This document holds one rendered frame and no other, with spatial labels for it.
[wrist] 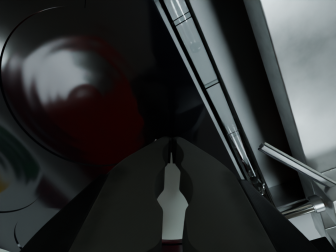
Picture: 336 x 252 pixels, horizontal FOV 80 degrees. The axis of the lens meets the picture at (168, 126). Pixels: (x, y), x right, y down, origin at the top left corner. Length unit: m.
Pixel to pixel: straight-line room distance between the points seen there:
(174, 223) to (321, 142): 0.14
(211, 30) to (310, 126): 0.11
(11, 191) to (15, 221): 0.04
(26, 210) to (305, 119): 0.24
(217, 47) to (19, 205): 0.22
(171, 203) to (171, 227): 0.03
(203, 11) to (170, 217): 0.18
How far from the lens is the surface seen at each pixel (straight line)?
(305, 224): 0.39
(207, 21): 0.20
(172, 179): 0.16
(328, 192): 0.21
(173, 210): 0.18
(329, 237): 0.28
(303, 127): 0.19
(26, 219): 0.23
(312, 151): 0.20
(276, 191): 0.30
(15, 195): 0.21
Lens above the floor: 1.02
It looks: 62 degrees down
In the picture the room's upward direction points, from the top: 179 degrees counter-clockwise
